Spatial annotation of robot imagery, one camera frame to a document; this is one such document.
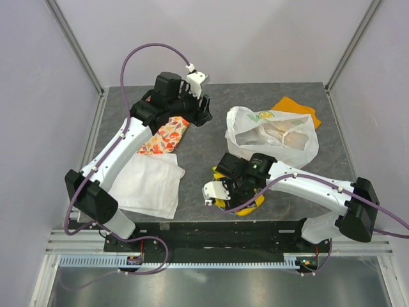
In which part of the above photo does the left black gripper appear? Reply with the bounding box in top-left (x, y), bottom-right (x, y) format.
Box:
top-left (167, 83), bottom-right (212, 127)

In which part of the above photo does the small yellow banana bunch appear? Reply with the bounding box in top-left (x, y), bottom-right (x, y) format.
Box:
top-left (212, 166), bottom-right (225, 181)

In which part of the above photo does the white plastic bag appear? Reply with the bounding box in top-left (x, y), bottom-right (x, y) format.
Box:
top-left (225, 106), bottom-right (319, 169)

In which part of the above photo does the large yellow banana bunch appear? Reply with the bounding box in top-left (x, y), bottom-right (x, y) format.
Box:
top-left (214, 198), bottom-right (229, 210)

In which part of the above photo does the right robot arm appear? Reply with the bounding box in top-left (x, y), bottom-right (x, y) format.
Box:
top-left (203, 153), bottom-right (379, 252)

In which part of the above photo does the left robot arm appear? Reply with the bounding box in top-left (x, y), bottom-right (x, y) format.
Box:
top-left (65, 70), bottom-right (212, 251)

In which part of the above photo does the blue plate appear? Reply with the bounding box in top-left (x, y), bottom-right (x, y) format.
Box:
top-left (209, 205), bottom-right (237, 216)

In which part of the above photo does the floral patterned cloth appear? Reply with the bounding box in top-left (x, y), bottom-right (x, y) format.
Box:
top-left (138, 116), bottom-right (190, 155)

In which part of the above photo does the orange cloth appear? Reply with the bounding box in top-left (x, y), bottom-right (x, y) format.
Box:
top-left (272, 97), bottom-right (321, 129)

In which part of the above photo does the white cloth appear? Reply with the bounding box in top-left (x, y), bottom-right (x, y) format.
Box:
top-left (109, 153), bottom-right (185, 219)

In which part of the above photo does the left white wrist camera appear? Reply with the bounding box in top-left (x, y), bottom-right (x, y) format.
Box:
top-left (185, 63), bottom-right (210, 99)

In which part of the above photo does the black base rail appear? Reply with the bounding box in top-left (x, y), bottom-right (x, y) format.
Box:
top-left (104, 221), bottom-right (329, 263)

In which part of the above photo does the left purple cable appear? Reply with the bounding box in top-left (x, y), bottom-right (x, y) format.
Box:
top-left (63, 42), bottom-right (194, 240)

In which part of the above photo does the purple cable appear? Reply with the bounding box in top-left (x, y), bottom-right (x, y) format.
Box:
top-left (63, 42), bottom-right (194, 240)
top-left (204, 174), bottom-right (409, 276)

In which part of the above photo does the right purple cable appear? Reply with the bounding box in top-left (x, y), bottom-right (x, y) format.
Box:
top-left (204, 174), bottom-right (409, 276)

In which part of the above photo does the light blue cable duct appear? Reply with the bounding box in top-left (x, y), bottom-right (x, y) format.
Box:
top-left (59, 255), bottom-right (300, 269)

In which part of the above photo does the left aluminium frame post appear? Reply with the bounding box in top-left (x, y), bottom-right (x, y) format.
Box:
top-left (43, 0), bottom-right (105, 97)

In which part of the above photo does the aluminium frame post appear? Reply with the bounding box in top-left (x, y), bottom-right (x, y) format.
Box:
top-left (43, 0), bottom-right (105, 97)
top-left (325, 0), bottom-right (384, 92)

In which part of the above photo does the right aluminium frame post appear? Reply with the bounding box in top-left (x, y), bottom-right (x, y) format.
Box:
top-left (325, 0), bottom-right (384, 92)

